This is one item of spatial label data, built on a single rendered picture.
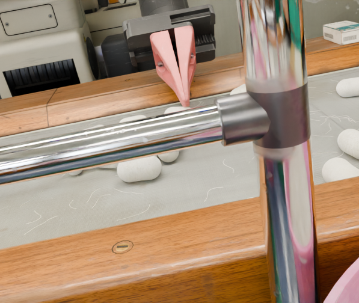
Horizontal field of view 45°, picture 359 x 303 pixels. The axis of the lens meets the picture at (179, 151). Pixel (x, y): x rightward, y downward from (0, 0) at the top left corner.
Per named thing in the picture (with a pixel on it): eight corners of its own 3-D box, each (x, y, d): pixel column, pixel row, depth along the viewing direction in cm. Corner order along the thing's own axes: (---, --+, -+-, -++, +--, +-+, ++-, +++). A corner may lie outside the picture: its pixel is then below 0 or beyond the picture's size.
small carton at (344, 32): (323, 39, 63) (322, 24, 62) (347, 34, 63) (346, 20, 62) (341, 45, 57) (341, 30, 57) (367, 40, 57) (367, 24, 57)
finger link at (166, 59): (231, 75, 43) (211, 6, 47) (160, 89, 43) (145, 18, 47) (230, 111, 49) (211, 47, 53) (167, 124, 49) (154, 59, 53)
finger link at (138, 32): (207, 80, 43) (189, 10, 47) (136, 94, 43) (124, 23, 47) (208, 116, 49) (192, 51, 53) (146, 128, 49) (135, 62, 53)
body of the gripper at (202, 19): (216, 15, 47) (202, -33, 50) (122, 33, 47) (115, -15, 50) (216, 54, 53) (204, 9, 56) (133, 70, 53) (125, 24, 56)
